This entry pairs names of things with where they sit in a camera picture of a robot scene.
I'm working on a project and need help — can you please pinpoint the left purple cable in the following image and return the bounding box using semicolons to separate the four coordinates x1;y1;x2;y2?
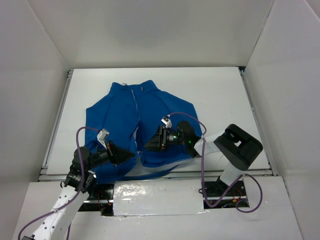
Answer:
17;126;104;240

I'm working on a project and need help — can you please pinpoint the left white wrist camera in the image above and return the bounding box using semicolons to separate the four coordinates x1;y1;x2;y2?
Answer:
96;128;110;149

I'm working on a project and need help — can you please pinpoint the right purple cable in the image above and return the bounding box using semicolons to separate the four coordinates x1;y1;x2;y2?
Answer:
167;111;263;214

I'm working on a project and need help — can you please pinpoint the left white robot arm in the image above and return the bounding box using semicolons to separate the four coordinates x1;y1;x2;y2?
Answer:
17;141;135;240

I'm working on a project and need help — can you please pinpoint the white foil-covered panel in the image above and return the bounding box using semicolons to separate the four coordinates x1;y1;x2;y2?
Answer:
113;179;205;217

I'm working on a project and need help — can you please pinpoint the purple cable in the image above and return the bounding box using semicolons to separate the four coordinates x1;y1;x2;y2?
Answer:
17;126;104;240
167;111;263;214

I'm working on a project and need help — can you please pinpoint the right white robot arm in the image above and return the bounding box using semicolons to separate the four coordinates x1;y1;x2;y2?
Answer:
144;118;263;196

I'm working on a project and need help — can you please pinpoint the blue zip-up jacket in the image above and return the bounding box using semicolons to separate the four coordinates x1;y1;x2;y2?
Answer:
84;80;202;184

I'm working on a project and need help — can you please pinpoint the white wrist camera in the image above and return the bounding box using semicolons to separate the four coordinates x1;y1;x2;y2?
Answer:
161;115;172;129
96;128;110;149

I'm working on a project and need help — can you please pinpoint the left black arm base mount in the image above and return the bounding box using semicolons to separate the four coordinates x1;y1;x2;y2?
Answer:
83;183;115;217

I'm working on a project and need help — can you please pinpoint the aluminium table frame rail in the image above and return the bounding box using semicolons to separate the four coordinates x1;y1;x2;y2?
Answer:
37;66;278;182

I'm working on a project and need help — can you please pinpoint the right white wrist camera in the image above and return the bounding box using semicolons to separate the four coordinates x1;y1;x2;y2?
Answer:
161;115;172;129

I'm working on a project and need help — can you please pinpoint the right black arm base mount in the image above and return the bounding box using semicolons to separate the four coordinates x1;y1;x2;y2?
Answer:
204;178;246;199

